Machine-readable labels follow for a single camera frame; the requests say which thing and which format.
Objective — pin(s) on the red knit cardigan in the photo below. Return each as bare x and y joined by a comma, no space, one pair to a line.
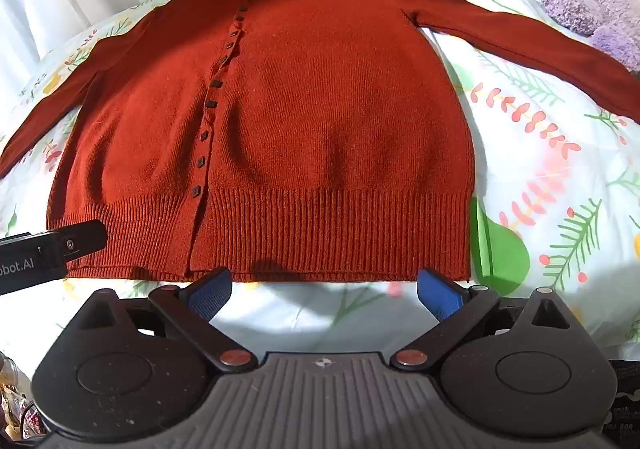
325,104

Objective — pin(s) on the black printed bag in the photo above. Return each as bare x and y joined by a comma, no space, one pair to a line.
625,399

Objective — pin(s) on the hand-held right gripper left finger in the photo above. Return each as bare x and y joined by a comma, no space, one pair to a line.
210,296

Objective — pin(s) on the floral bed sheet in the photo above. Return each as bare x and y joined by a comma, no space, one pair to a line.
525,169

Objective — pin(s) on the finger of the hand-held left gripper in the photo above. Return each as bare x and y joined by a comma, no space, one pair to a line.
82,239

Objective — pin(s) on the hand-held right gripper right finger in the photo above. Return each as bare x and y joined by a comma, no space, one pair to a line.
440,296

